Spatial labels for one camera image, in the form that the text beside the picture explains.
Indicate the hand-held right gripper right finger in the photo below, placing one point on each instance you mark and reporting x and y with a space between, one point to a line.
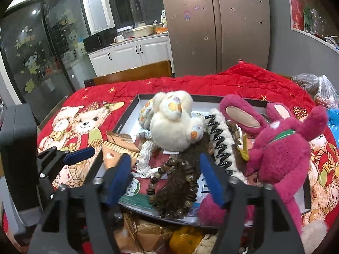
212 182

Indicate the blue bag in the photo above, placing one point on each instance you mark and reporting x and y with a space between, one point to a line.
333 117

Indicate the silver fridge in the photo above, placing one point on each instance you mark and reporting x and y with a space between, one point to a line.
225 31

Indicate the white shelf unit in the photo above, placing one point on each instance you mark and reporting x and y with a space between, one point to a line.
317 35

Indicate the red box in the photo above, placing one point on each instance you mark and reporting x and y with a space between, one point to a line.
296 10

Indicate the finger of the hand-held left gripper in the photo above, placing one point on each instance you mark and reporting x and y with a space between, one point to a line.
79 155

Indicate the white mug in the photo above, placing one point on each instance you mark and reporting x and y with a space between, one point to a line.
119 39

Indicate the clear plastic bag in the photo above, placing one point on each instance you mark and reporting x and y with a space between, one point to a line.
325 90

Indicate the glass sliding door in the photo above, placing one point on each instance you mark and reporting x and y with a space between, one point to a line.
39 58

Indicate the gold hair clip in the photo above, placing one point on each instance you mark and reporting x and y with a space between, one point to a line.
242 145

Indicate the brown printed bow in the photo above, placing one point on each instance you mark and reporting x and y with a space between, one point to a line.
148 232
116 143

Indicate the cream bowl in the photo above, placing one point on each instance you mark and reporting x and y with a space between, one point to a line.
143 31

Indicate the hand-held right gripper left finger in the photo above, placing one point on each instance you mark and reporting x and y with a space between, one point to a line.
119 180

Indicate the red printed blanket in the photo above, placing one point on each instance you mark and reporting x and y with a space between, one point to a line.
238 82

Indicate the pink plush bear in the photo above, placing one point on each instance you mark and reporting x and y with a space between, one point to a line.
278 150

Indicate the cream crochet scrunchie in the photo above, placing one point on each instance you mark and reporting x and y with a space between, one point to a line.
145 158

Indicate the orange tangerine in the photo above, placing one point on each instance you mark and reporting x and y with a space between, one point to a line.
185 240

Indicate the cream plush rabbit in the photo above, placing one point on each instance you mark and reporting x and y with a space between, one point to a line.
169 129

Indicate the white kitchen cabinet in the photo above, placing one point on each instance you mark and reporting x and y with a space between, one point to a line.
124 55

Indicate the black shallow box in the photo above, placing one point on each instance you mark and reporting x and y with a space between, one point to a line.
206 98

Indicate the brown fuzzy hair clip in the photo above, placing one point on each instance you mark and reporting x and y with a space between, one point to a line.
172 187

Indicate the blue crochet scrunchie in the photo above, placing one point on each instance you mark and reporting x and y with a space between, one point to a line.
143 135

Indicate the black and white hair claw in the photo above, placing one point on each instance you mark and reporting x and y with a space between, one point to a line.
219 143

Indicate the black microwave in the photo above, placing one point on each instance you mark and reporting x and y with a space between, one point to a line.
98 41

